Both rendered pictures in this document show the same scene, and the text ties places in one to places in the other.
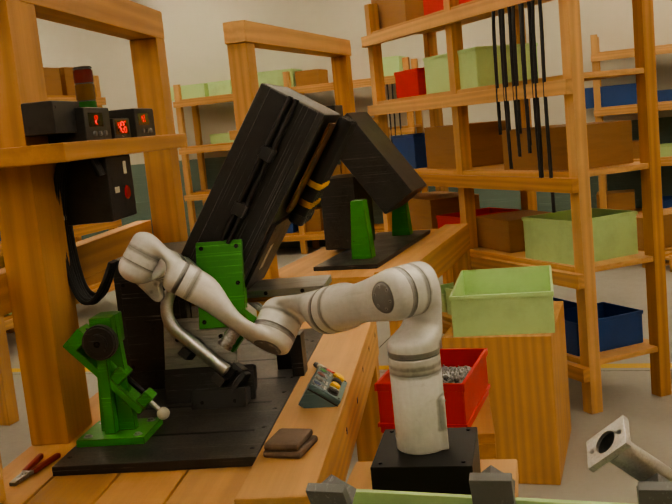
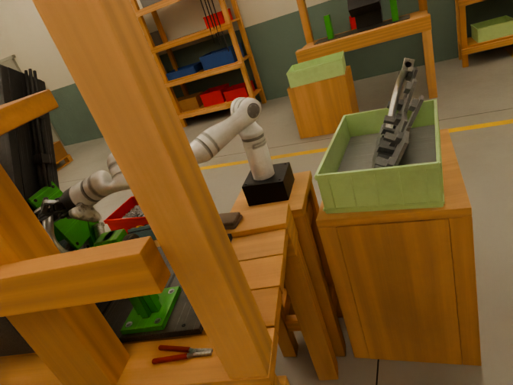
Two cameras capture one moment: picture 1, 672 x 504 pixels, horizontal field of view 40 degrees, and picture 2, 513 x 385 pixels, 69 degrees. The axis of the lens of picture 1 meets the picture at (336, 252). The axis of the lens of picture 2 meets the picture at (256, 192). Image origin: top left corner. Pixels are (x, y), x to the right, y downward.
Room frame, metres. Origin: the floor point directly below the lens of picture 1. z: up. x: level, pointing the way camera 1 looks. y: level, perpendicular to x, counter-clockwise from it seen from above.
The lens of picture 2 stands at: (1.39, 1.30, 1.56)
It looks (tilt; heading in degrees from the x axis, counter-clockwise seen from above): 26 degrees down; 280
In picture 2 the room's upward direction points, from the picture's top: 19 degrees counter-clockwise
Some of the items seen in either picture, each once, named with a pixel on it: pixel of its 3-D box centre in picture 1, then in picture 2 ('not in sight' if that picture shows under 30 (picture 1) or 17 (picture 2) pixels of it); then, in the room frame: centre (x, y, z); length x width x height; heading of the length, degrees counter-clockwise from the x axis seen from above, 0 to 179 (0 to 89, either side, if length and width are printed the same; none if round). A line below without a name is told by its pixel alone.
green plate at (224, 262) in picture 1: (223, 281); (56, 217); (2.20, 0.28, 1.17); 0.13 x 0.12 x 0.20; 173
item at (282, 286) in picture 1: (254, 291); not in sight; (2.34, 0.22, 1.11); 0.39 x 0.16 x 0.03; 83
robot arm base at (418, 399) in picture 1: (418, 399); (258, 156); (1.57, -0.12, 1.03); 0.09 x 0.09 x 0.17; 86
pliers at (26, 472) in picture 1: (32, 469); (182, 353); (1.80, 0.66, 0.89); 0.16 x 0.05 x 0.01; 170
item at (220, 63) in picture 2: not in sight; (166, 64); (3.29, -5.55, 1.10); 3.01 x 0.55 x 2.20; 161
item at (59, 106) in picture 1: (52, 118); not in sight; (2.02, 0.59, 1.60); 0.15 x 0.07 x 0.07; 173
